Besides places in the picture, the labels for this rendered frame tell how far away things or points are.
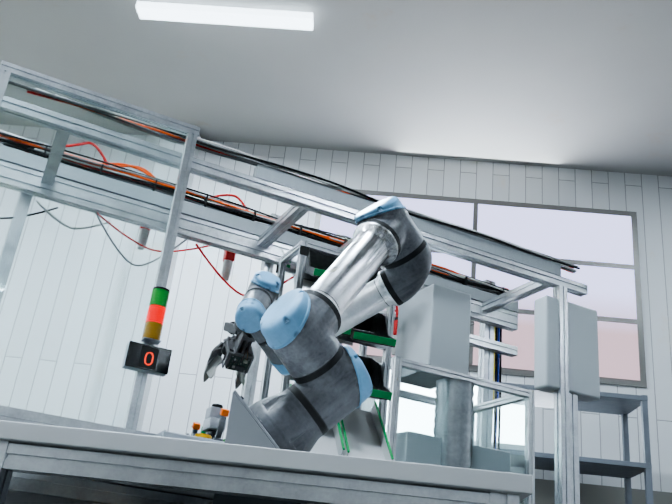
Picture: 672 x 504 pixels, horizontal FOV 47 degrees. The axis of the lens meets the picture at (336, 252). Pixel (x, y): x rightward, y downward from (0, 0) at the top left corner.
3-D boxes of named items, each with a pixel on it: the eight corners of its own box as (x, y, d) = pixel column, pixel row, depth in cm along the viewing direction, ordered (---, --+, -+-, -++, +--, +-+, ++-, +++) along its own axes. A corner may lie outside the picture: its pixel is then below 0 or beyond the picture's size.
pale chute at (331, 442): (340, 462, 208) (345, 448, 206) (293, 454, 205) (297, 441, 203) (328, 403, 233) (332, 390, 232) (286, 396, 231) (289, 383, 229)
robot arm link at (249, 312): (278, 337, 186) (286, 317, 197) (252, 299, 184) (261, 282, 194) (252, 351, 188) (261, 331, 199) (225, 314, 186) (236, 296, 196)
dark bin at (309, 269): (355, 284, 230) (360, 260, 230) (313, 276, 228) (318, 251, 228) (335, 277, 258) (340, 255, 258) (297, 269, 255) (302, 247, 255)
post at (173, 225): (132, 449, 209) (197, 135, 249) (120, 447, 208) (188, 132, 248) (129, 450, 211) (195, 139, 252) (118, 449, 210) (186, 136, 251)
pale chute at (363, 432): (388, 471, 213) (393, 458, 212) (343, 464, 210) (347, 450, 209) (372, 412, 239) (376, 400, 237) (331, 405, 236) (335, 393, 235)
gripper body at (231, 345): (220, 369, 202) (236, 332, 198) (217, 351, 210) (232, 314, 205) (247, 376, 205) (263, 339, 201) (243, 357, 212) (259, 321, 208)
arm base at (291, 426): (292, 464, 144) (333, 430, 146) (243, 401, 148) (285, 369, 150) (296, 474, 158) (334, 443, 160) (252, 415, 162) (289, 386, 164)
